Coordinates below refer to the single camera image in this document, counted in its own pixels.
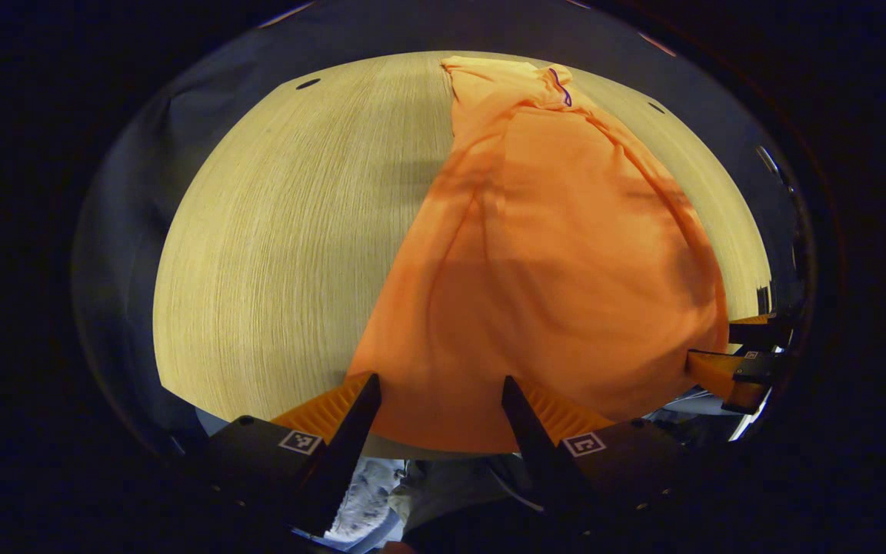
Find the orange T-shirt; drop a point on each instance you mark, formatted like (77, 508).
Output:
(551, 269)

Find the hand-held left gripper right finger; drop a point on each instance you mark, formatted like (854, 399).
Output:
(535, 454)

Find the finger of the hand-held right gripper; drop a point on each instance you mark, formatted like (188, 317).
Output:
(727, 373)
(758, 332)

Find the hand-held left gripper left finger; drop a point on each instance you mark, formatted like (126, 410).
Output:
(347, 454)

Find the person's grey clothing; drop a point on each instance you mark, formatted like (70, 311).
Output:
(451, 492)

